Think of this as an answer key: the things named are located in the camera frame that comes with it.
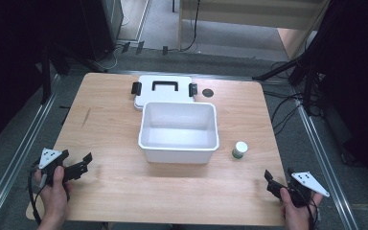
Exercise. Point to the black upright post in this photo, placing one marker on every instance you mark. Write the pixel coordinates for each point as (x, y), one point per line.
(46, 76)

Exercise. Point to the aluminium floor rail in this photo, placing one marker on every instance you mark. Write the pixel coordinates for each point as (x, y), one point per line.
(326, 159)
(22, 153)

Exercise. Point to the person's right hand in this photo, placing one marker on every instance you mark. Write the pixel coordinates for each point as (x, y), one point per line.
(298, 217)

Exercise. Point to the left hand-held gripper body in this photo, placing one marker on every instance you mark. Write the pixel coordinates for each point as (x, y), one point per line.
(49, 156)

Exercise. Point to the person's left hand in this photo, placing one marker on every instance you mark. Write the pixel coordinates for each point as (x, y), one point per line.
(55, 199)

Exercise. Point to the small white bottle green label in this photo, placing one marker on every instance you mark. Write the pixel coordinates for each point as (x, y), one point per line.
(240, 149)

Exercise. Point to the white plastic storage box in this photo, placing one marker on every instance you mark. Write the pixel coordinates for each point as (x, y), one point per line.
(179, 134)

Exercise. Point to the black stand legs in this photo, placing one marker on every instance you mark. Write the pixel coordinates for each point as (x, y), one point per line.
(300, 72)

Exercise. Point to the black cabinet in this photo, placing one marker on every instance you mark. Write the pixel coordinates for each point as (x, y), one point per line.
(99, 25)

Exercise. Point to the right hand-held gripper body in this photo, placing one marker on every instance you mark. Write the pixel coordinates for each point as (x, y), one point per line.
(310, 182)

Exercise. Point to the black curtain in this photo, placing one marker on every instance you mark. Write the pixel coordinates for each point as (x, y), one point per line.
(12, 64)
(357, 80)

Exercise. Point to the dark round table grommet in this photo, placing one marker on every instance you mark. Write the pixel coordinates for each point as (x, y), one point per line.
(208, 93)

